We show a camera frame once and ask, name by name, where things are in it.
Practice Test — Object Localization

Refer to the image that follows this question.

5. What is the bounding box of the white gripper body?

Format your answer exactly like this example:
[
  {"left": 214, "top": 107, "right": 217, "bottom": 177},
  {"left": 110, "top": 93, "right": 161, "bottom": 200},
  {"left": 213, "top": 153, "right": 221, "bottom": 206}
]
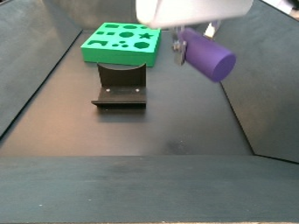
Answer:
[{"left": 134, "top": 0, "right": 253, "bottom": 28}]

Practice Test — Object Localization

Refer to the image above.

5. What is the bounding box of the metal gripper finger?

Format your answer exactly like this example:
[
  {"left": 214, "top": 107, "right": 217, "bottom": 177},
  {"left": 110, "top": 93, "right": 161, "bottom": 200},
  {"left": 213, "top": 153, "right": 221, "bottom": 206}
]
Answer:
[
  {"left": 202, "top": 20, "right": 220, "bottom": 39},
  {"left": 172, "top": 26, "right": 186, "bottom": 66}
]

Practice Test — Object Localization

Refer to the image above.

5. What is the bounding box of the black curved holder stand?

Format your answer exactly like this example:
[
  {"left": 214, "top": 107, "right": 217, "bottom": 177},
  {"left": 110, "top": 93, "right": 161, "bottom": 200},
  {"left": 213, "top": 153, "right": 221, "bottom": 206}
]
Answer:
[{"left": 90, "top": 63, "right": 146, "bottom": 108}]

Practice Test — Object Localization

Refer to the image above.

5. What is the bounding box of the green foam shape board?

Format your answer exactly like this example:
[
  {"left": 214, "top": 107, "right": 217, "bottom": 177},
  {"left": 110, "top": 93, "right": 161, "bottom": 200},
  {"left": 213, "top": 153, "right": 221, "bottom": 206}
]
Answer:
[{"left": 80, "top": 23, "right": 161, "bottom": 67}]

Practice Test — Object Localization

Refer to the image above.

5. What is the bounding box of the purple cylinder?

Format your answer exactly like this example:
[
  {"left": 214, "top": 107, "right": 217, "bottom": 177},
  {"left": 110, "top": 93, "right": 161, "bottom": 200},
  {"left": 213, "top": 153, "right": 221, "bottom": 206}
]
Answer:
[{"left": 180, "top": 28, "right": 236, "bottom": 82}]

